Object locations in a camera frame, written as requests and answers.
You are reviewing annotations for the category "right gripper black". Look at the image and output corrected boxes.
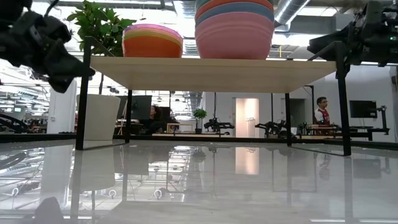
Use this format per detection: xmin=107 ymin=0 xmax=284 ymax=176
xmin=307 ymin=1 xmax=398 ymax=67

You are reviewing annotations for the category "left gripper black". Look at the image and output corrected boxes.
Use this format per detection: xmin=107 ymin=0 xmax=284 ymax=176
xmin=0 ymin=12 xmax=96 ymax=94

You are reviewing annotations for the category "large pink plastic bowl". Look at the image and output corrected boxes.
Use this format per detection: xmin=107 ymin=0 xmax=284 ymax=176
xmin=194 ymin=11 xmax=275 ymax=60

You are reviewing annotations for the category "large coral plastic bowl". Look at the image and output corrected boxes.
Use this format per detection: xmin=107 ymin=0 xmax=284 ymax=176
xmin=195 ymin=0 xmax=275 ymax=19

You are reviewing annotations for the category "large teal plastic bowl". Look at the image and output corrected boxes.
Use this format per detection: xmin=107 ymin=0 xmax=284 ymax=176
xmin=195 ymin=0 xmax=275 ymax=10

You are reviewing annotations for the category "white column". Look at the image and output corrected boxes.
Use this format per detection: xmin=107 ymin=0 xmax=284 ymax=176
xmin=46 ymin=79 xmax=78 ymax=134

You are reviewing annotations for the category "large white plant pot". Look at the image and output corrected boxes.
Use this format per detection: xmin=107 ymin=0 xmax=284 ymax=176
xmin=76 ymin=93 xmax=121 ymax=141

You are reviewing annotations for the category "large leafy green plant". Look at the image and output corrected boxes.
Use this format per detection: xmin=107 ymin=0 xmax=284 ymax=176
xmin=66 ymin=0 xmax=137 ymax=95

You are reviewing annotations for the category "standing person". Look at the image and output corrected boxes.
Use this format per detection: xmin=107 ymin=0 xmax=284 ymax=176
xmin=313 ymin=96 xmax=331 ymax=126

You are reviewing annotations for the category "dark desk monitor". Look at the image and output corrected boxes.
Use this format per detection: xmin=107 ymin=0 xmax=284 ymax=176
xmin=116 ymin=95 xmax=152 ymax=121

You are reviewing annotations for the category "small orange plastic bowl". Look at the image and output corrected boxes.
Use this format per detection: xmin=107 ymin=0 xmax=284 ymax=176
xmin=121 ymin=32 xmax=183 ymax=58

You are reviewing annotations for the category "background work table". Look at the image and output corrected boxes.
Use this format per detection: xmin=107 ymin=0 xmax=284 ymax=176
xmin=295 ymin=124 xmax=389 ymax=141

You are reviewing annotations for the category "small potted plant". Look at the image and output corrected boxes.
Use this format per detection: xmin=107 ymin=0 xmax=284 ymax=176
xmin=192 ymin=108 xmax=208 ymax=134

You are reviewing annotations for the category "silver ceiling duct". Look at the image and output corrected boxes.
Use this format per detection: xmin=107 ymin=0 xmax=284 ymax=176
xmin=273 ymin=0 xmax=312 ymax=27

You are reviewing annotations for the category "black wall monitor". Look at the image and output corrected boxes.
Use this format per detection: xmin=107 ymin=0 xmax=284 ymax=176
xmin=349 ymin=100 xmax=378 ymax=119

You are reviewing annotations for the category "light wooden frame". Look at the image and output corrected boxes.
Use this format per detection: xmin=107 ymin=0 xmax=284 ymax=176
xmin=166 ymin=123 xmax=193 ymax=134

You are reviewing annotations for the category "black table edge frame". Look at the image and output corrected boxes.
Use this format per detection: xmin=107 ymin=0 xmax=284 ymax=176
xmin=0 ymin=133 xmax=398 ymax=151

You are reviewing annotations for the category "wooden shelf with black frame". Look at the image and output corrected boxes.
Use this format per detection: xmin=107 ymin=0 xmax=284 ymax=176
xmin=75 ymin=35 xmax=352 ymax=156

